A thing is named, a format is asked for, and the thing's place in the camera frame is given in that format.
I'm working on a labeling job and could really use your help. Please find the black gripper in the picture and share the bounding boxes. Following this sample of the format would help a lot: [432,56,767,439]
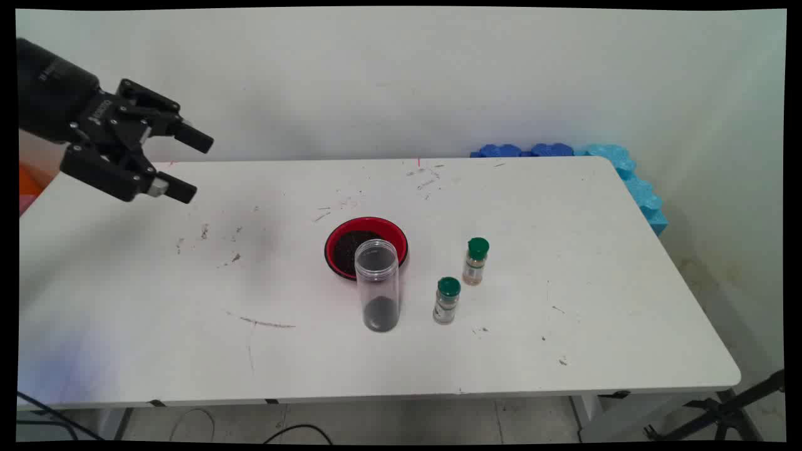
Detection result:
[18,38,215,204]

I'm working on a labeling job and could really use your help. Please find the clear plastic jar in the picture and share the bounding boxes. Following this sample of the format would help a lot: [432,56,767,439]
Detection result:
[354,239,400,333]

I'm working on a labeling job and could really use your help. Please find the orange object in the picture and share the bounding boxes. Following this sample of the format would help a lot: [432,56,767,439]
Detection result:
[19,164,48,199]

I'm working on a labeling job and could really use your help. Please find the red bowl with black seeds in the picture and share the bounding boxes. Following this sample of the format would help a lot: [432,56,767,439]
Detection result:
[324,217,409,281]

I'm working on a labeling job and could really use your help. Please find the green-capped spice bottle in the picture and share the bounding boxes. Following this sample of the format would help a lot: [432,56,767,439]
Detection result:
[432,276,462,325]
[462,237,490,286]

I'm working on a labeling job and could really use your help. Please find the light blue foam mat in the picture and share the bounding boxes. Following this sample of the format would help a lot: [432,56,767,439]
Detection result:
[573,144,669,237]

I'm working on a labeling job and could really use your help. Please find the white table leg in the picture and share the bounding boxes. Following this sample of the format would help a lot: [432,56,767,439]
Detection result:
[570,393,721,443]

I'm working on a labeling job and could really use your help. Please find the black tripod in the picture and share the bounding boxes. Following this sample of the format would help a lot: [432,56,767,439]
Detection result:
[645,370,785,442]

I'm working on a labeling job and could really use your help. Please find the grey floor cable loop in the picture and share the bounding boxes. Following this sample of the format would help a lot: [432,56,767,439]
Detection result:
[168,408,216,442]

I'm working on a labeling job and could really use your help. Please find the black floor cable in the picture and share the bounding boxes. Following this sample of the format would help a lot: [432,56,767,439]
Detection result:
[18,391,104,441]
[263,424,333,444]

